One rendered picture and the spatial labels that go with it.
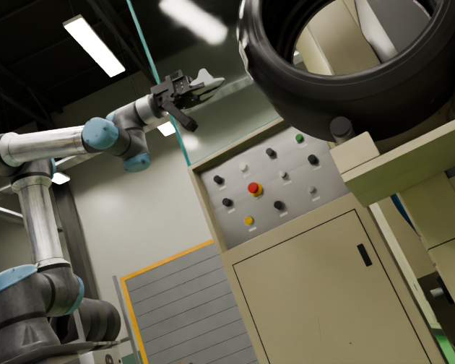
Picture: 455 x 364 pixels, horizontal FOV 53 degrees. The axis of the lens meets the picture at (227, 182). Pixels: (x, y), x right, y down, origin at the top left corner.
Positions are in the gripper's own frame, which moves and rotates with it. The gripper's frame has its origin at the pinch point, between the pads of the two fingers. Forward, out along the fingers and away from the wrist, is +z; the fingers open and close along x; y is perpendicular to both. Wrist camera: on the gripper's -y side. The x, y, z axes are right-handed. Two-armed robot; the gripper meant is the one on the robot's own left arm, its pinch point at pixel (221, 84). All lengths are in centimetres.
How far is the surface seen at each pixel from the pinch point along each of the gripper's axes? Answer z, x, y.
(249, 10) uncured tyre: 15.1, -11.6, 8.1
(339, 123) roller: 25.4, -10.9, -27.1
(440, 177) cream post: 44, 26, -38
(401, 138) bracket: 38, 24, -25
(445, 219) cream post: 41, 26, -49
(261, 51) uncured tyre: 14.8, -11.7, -3.7
